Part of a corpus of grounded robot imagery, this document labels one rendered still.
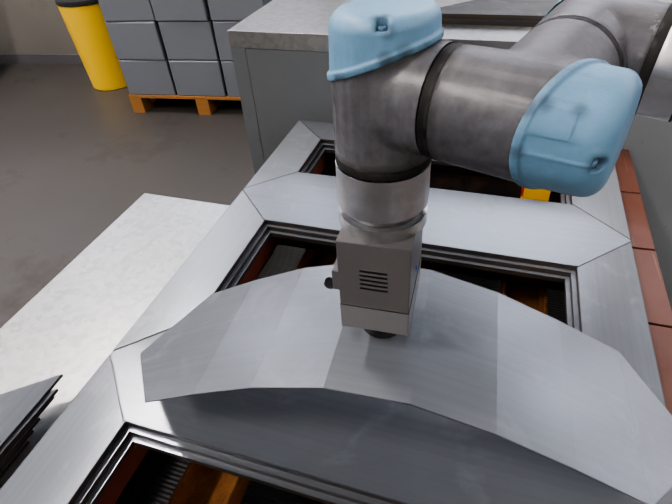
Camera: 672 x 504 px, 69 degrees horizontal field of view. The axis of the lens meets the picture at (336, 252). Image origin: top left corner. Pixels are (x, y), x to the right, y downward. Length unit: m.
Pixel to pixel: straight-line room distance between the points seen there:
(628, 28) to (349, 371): 0.35
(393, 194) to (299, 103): 0.99
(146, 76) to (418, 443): 3.30
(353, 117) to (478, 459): 0.44
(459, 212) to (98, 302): 0.71
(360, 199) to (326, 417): 0.35
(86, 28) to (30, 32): 1.20
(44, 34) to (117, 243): 4.18
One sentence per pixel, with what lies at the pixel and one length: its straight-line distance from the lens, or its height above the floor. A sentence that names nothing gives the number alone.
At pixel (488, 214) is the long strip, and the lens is 0.96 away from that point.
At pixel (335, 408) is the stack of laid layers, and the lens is 0.66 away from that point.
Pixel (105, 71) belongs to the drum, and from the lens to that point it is 4.29.
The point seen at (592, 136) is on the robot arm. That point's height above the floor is 1.28.
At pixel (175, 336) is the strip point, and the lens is 0.70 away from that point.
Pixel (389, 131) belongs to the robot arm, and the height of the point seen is 1.25.
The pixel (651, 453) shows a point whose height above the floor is 0.92.
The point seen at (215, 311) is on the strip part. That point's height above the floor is 0.93.
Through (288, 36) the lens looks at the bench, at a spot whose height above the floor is 1.04.
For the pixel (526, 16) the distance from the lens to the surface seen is 1.28.
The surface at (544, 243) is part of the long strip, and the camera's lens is 0.92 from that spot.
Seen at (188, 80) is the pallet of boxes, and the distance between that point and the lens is 3.53.
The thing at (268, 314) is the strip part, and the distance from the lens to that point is 0.58.
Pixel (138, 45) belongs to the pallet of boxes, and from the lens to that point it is 3.61.
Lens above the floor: 1.40
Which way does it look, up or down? 40 degrees down
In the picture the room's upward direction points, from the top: 4 degrees counter-clockwise
